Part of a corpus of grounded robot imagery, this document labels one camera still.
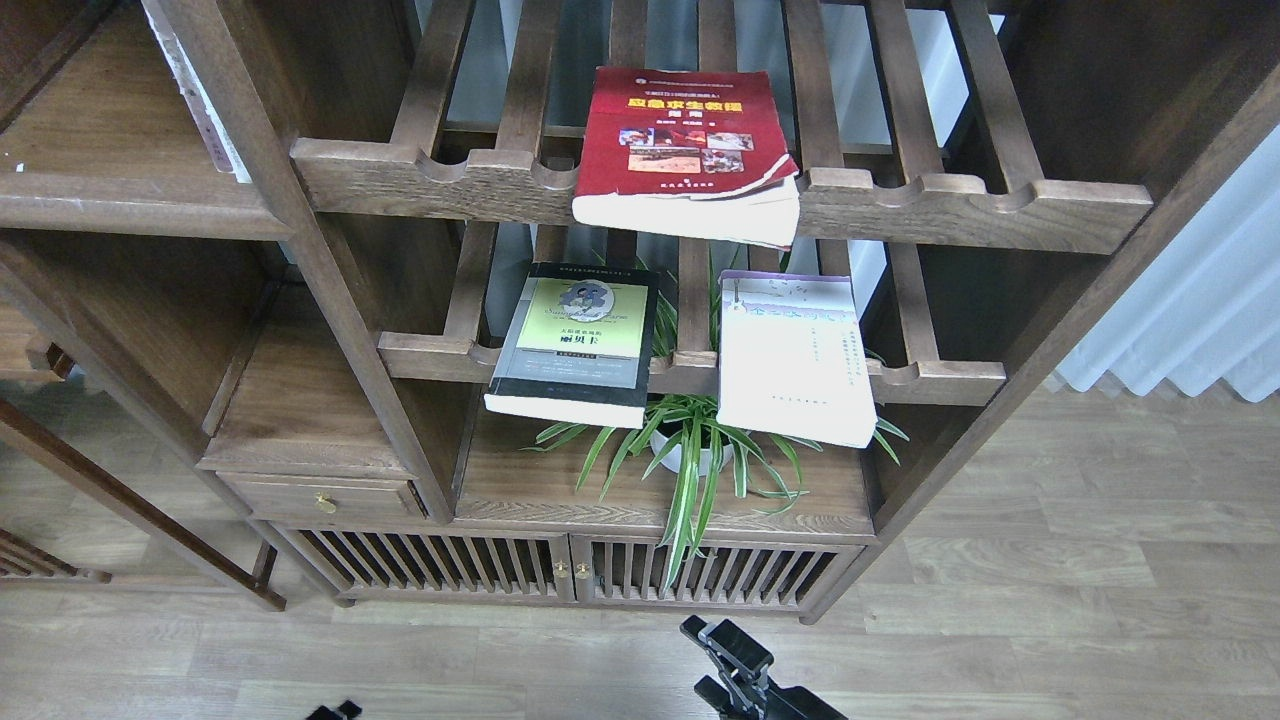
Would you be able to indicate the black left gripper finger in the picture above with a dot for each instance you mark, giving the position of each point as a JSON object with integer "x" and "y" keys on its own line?
{"x": 346, "y": 710}

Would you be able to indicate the dark wooden bookshelf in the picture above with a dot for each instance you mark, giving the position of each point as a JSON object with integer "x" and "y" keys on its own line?
{"x": 323, "y": 329}

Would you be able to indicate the white pleated curtain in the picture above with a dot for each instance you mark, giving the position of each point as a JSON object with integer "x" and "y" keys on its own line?
{"x": 1207, "y": 309}

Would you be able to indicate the white book behind post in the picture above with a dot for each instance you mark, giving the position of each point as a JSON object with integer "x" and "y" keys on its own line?
{"x": 222, "y": 151}

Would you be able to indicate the red paperback book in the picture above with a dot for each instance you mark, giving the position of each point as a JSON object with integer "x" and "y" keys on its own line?
{"x": 699, "y": 155}

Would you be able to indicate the dark wooden side furniture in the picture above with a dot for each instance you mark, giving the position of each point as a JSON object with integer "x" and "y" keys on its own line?
{"x": 94, "y": 505}

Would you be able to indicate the white and lilac book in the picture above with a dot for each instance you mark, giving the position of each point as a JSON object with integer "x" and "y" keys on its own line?
{"x": 791, "y": 360}

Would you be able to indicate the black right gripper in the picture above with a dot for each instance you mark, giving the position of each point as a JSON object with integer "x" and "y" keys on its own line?
{"x": 744, "y": 689}

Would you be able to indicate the black and green book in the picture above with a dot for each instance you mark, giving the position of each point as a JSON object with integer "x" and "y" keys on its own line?
{"x": 579, "y": 346}

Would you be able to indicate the green spider plant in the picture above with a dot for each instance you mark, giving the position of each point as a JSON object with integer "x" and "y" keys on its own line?
{"x": 685, "y": 437}

